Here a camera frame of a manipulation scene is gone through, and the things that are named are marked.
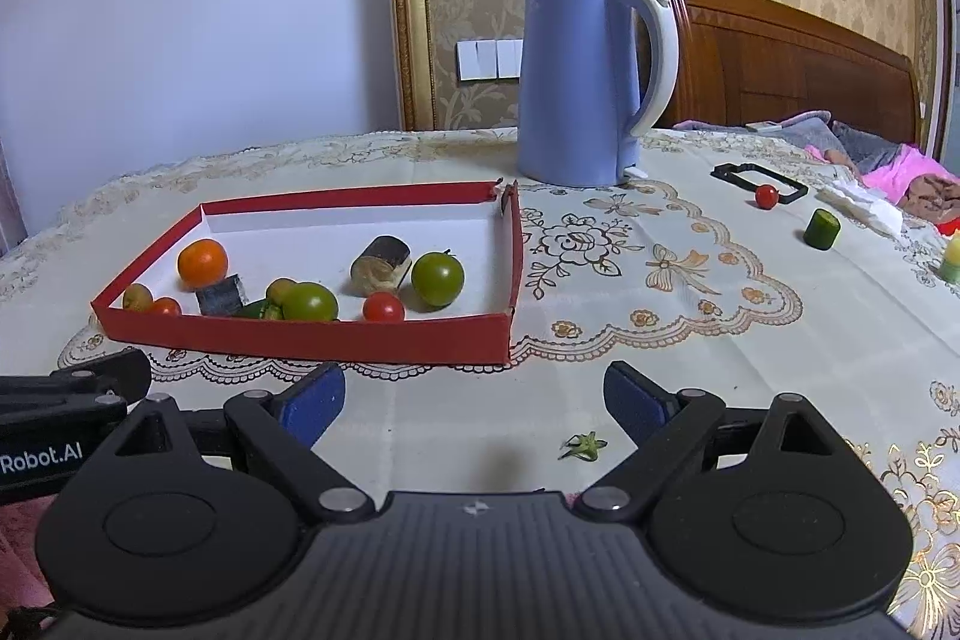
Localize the grey blanket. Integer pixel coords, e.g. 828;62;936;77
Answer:
673;110;912;172

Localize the large dark sugarcane piece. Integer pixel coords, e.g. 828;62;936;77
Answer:
349;235;413;297

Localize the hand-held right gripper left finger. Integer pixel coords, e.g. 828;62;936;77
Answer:
112;362;376;521

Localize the black rectangular frame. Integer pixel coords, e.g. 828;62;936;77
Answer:
712;162;809;205

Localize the white crumpled tissue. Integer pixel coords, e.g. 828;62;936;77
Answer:
816;181;906;236

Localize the brown cloth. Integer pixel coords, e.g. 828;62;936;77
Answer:
898;173;960;220

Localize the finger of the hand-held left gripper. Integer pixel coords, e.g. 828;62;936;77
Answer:
0;347;152;420

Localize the wooden bed headboard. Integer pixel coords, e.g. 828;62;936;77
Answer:
640;0;925;150

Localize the small dark sugarcane piece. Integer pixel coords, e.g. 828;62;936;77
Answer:
195;274;248;317

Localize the white wall light switch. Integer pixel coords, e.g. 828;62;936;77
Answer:
457;38;524;82

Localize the pink blanket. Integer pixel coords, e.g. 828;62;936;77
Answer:
806;141;960;236

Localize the green tomato calyx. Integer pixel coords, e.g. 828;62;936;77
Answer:
557;431;608;462

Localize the orange mandarin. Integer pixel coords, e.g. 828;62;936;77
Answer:
177;238;229;284

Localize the red cardboard box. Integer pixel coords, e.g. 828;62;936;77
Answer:
90;180;524;365

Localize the blue electric kettle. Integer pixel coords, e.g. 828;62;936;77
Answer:
516;0;680;189

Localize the oval green tomato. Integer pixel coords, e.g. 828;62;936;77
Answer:
281;281;339;322

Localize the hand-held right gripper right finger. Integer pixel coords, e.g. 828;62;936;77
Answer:
571;361;875;522

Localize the round green tomato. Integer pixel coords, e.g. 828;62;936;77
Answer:
410;248;465;310

